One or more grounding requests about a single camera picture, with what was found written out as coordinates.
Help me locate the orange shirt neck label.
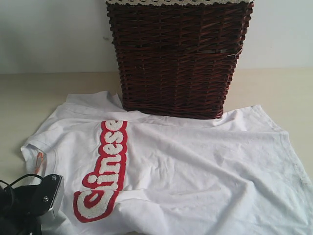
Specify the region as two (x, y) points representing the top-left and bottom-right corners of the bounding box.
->
(34, 152), (45, 175)

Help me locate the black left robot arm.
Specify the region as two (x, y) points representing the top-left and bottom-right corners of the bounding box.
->
(0, 187), (42, 235)

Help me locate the dark brown wicker basket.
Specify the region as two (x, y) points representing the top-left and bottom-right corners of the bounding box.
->
(106, 2), (254, 119)

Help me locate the white t-shirt red lettering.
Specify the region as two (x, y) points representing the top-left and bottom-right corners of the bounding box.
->
(21, 92), (313, 235)

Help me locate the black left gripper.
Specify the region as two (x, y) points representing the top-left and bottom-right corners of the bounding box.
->
(0, 210), (45, 235)

